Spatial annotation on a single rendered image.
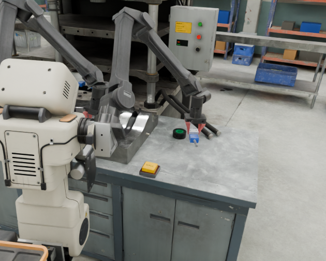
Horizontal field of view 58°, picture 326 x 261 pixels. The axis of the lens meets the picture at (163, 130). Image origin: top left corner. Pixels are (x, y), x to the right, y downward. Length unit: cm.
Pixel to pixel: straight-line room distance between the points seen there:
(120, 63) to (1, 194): 135
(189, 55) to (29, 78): 134
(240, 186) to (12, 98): 100
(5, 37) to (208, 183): 102
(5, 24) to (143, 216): 109
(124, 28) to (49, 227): 78
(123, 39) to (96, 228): 113
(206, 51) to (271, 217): 139
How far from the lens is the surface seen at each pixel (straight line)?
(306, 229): 257
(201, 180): 139
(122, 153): 144
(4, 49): 125
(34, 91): 92
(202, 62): 207
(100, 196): 166
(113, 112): 96
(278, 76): 494
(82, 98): 235
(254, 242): 231
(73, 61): 139
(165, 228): 163
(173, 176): 139
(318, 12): 773
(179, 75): 134
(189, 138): 146
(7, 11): 133
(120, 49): 110
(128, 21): 119
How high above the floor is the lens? 162
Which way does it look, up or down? 27 degrees down
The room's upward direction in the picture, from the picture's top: 3 degrees clockwise
